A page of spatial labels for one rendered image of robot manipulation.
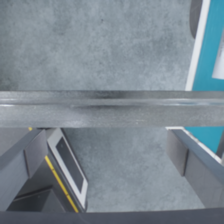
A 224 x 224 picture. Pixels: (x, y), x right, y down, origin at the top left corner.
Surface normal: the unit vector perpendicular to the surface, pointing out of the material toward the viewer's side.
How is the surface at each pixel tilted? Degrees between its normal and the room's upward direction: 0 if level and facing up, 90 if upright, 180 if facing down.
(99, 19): 0
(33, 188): 0
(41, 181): 0
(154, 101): 75
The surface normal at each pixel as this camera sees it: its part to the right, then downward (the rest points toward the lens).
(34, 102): 0.01, -0.86
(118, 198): 0.02, 0.28
